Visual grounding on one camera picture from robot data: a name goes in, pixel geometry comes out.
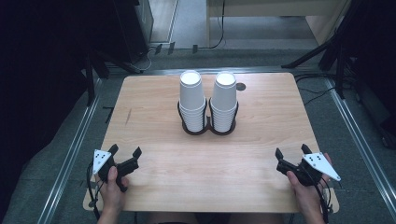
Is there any left hand-held gripper cable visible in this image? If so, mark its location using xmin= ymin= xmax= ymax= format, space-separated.
xmin=85 ymin=161 xmax=106 ymax=221

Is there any person's left hand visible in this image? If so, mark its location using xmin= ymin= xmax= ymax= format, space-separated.
xmin=94 ymin=166 xmax=130 ymax=217

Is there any right hand-held gripper cable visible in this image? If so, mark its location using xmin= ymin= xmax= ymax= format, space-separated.
xmin=311 ymin=174 xmax=336 ymax=224

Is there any hand-held gripper cable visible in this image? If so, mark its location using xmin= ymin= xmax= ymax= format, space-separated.
xmin=85 ymin=161 xmax=106 ymax=221
xmin=311 ymin=174 xmax=336 ymax=224

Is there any dark curtain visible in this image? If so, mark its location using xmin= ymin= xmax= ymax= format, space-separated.
xmin=348 ymin=0 xmax=396 ymax=150
xmin=0 ymin=0 xmax=125 ymax=216

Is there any black tripod stand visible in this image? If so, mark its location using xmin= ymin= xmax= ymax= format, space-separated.
xmin=280 ymin=0 xmax=368 ymax=101

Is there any black double cup holder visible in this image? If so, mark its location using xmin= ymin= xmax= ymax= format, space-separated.
xmin=176 ymin=97 xmax=240 ymax=137

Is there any person's right hand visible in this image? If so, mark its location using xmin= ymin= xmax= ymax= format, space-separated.
xmin=286 ymin=151 xmax=337 ymax=218

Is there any black computer case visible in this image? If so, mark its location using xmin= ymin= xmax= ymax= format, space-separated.
xmin=112 ymin=0 xmax=154 ymax=65

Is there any black floor cable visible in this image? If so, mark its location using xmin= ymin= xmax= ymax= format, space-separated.
xmin=293 ymin=72 xmax=339 ymax=84
xmin=303 ymin=87 xmax=338 ymax=106

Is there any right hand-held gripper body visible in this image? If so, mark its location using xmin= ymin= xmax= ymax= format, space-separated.
xmin=276 ymin=151 xmax=342 ymax=188

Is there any black hanging cable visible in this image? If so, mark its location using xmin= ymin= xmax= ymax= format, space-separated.
xmin=197 ymin=0 xmax=226 ymax=50

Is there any black metal stand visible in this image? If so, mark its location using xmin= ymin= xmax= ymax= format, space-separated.
xmin=83 ymin=49 xmax=145 ymax=107

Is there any metal floor rail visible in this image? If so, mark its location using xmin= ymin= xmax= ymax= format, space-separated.
xmin=323 ymin=77 xmax=396 ymax=220
xmin=36 ymin=77 xmax=105 ymax=224

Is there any white floor cable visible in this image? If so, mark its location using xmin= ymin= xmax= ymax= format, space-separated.
xmin=135 ymin=46 xmax=154 ymax=73

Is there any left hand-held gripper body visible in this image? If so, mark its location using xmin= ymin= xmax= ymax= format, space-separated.
xmin=92 ymin=149 xmax=140 ymax=193

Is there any stack of white paper cups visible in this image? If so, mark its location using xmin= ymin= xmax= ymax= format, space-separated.
xmin=210 ymin=71 xmax=239 ymax=134
xmin=178 ymin=69 xmax=207 ymax=133

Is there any beige wooden desk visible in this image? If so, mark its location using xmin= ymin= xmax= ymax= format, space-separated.
xmin=205 ymin=0 xmax=353 ymax=47

